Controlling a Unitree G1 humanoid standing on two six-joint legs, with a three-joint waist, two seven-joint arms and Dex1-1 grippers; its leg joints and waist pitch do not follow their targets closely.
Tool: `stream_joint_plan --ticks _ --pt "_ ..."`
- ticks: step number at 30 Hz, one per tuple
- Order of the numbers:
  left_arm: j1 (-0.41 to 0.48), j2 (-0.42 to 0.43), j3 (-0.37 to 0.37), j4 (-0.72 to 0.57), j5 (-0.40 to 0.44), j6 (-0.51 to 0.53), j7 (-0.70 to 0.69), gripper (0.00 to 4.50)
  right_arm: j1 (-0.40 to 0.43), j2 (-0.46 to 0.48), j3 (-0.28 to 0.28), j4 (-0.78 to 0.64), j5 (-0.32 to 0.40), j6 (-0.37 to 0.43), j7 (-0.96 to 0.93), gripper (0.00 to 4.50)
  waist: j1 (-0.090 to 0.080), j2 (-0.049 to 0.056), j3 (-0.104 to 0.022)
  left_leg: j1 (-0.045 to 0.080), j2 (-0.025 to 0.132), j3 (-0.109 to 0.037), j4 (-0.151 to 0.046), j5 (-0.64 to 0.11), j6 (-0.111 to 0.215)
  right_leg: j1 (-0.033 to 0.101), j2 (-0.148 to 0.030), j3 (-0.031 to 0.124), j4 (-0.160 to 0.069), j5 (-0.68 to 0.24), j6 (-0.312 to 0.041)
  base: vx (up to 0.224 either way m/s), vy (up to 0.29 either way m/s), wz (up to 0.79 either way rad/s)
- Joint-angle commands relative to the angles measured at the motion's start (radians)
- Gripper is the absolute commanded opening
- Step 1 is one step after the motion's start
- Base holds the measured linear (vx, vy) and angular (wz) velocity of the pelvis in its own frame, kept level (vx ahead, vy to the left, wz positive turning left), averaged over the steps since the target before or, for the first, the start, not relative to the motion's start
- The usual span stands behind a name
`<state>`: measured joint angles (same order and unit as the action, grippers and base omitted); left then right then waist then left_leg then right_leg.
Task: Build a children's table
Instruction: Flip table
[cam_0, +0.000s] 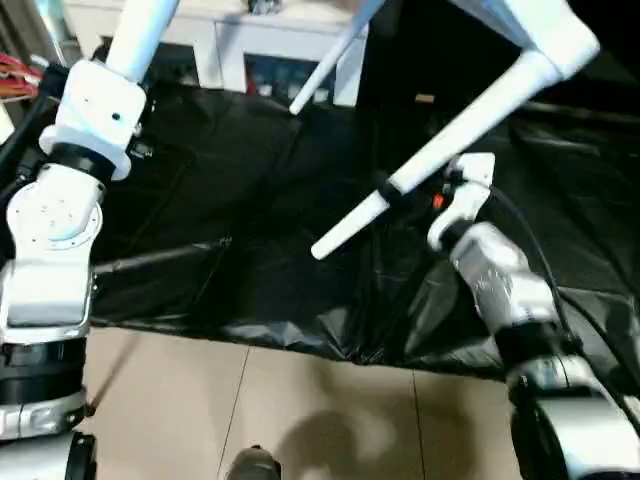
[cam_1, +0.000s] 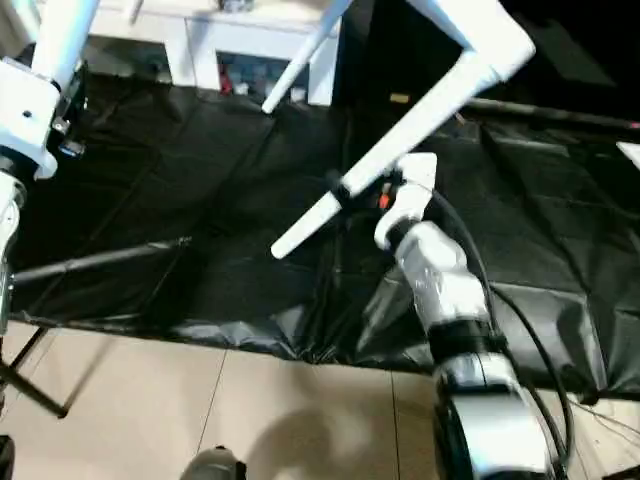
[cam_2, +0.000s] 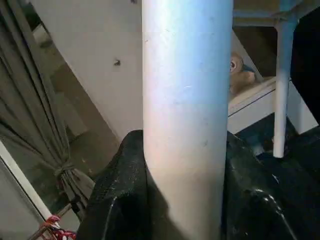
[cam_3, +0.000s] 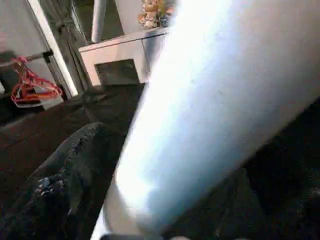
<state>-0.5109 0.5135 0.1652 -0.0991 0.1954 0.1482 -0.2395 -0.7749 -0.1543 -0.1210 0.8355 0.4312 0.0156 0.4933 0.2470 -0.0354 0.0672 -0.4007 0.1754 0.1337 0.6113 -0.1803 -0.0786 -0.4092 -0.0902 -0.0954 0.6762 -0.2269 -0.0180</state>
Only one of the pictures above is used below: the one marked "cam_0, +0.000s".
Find white plastic table leg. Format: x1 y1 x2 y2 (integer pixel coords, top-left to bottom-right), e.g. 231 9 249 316
310 49 556 261
105 0 180 86
288 0 387 115

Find black shiny mat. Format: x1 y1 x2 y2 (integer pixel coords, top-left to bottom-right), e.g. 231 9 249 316
87 79 640 386

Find white cabinet with glass doors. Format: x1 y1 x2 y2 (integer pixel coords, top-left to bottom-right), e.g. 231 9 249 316
64 0 371 109

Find black cabinet with gold label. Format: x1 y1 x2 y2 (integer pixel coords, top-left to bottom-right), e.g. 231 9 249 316
357 0 526 121

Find red clothes hangers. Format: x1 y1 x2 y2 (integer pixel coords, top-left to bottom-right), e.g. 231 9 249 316
0 49 49 104

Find grey curtain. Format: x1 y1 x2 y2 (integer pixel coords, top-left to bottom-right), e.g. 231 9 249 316
0 0 66 61

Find black flat bar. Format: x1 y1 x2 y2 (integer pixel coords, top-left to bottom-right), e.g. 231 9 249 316
524 101 640 126

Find grey robot foot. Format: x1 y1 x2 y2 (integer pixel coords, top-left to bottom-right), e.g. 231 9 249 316
229 446 284 480

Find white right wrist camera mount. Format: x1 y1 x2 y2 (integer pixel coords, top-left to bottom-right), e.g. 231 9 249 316
427 152 497 254

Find black folding table frame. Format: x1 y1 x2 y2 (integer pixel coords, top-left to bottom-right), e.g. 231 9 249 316
84 337 144 416

